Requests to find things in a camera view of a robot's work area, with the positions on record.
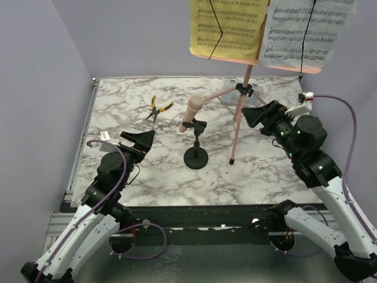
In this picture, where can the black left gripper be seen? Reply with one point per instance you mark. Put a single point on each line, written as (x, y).
(144, 141)

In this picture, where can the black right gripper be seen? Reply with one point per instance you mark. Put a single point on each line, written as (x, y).
(271, 118)

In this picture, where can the pink perforated music stand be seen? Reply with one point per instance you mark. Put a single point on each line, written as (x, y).
(244, 88)

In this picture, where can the black microphone stand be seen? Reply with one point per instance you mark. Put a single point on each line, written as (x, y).
(196, 157)

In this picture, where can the pink toy microphone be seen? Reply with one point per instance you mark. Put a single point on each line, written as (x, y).
(194, 105)

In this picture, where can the yellow sheet music page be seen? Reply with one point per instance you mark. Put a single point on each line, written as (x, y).
(225, 29)

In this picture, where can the white paper sheet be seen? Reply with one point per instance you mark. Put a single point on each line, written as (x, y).
(303, 34)

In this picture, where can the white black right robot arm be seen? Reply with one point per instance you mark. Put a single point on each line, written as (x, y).
(353, 246)

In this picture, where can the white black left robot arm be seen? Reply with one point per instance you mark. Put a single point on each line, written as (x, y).
(98, 216)

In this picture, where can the yellow handled pliers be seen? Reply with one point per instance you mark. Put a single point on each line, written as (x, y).
(156, 111)

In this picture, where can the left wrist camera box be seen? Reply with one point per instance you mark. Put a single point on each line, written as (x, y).
(105, 139)

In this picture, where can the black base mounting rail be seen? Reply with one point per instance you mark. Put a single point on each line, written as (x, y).
(202, 225)

